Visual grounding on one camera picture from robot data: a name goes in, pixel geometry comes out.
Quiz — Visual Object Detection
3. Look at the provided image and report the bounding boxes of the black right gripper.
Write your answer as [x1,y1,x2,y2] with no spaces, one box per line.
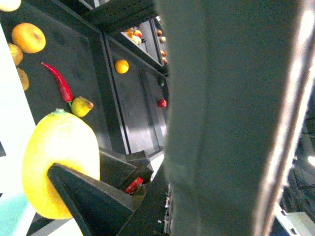
[47,149,167,236]

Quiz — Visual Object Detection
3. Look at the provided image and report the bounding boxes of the yellow lemon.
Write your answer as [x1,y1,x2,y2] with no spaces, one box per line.
[21,109,100,220]

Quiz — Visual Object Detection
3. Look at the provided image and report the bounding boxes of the large teal shopping basket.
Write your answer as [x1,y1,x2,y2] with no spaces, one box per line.
[0,31,35,236]

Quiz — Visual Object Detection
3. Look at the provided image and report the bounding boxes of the black metal shelf rack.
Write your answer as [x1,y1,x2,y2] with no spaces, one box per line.
[0,0,315,236]

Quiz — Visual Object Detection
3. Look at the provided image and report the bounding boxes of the red chili pepper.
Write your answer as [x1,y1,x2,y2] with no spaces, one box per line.
[41,62,73,104]

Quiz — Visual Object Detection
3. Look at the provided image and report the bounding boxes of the yellow apple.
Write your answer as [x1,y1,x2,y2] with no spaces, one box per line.
[11,23,46,54]

